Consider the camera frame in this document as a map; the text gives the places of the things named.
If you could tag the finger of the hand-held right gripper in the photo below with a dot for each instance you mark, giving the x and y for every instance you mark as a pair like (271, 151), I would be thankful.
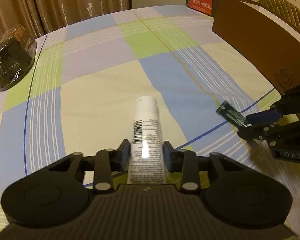
(262, 117)
(255, 131)

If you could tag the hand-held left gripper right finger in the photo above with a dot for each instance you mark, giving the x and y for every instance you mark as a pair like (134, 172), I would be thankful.
(168, 156)

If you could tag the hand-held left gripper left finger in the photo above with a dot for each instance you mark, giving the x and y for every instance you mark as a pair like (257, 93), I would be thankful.
(124, 155)

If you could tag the dark green small tube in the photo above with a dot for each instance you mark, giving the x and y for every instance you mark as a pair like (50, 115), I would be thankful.
(231, 113)

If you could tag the white cosmetic tube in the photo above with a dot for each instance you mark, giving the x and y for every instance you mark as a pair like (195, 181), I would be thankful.
(146, 130)

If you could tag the brown cardboard box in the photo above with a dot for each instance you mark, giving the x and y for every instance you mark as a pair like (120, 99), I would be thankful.
(260, 40)

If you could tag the checked tablecloth desktop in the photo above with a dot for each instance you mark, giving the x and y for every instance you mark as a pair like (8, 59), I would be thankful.
(90, 92)

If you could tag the quilted tan chair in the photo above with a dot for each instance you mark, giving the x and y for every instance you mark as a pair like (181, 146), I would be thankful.
(285, 12)

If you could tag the red instant meal package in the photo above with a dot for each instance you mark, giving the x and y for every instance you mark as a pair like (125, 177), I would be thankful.
(200, 0)

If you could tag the dark wrapped snack pack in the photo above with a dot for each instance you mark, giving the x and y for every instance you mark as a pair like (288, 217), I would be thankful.
(10, 60)

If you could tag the beige curtain panel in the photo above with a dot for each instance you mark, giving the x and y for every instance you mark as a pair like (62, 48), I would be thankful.
(12, 10)
(82, 0)

